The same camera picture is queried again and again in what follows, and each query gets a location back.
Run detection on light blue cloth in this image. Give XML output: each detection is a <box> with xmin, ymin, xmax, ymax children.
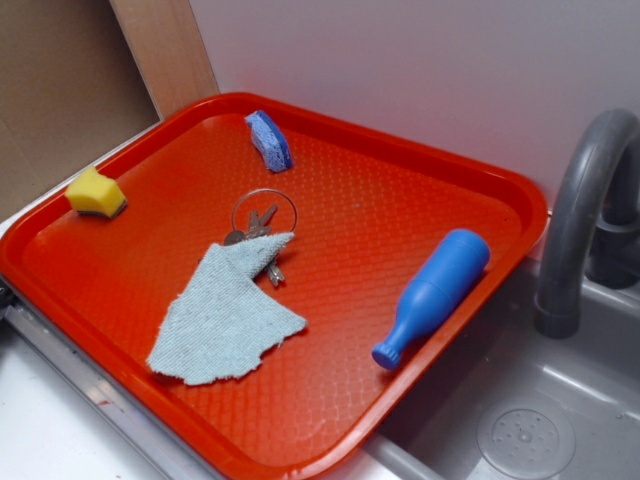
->
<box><xmin>147</xmin><ymin>233</ymin><xmax>307</xmax><ymax>386</ymax></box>

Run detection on silver keys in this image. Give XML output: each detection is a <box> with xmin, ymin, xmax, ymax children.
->
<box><xmin>223</xmin><ymin>204</ymin><xmax>285</xmax><ymax>287</ymax></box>

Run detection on silver key ring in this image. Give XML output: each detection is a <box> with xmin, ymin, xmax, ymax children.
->
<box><xmin>230</xmin><ymin>187</ymin><xmax>299</xmax><ymax>247</ymax></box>

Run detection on blue plastic bottle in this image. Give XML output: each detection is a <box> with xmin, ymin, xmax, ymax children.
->
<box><xmin>371</xmin><ymin>229</ymin><xmax>490</xmax><ymax>370</ymax></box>

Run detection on wooden board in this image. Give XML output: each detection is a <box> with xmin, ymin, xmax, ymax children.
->
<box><xmin>111</xmin><ymin>0</ymin><xmax>219</xmax><ymax>119</ymax></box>

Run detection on grey plastic faucet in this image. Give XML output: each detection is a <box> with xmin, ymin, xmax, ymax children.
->
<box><xmin>535</xmin><ymin>109</ymin><xmax>639</xmax><ymax>339</ymax></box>

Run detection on yellow sponge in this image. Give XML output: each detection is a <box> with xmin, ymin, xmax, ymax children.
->
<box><xmin>64</xmin><ymin>166</ymin><xmax>127</xmax><ymax>218</ymax></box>

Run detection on red plastic tray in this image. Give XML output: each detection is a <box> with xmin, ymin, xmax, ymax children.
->
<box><xmin>1</xmin><ymin>93</ymin><xmax>547</xmax><ymax>479</ymax></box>

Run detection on blue sponge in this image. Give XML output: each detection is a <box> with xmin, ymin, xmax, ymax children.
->
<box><xmin>244</xmin><ymin>110</ymin><xmax>293</xmax><ymax>173</ymax></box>

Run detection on grey plastic sink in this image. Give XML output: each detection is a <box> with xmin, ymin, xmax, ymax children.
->
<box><xmin>363</xmin><ymin>259</ymin><xmax>640</xmax><ymax>480</ymax></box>

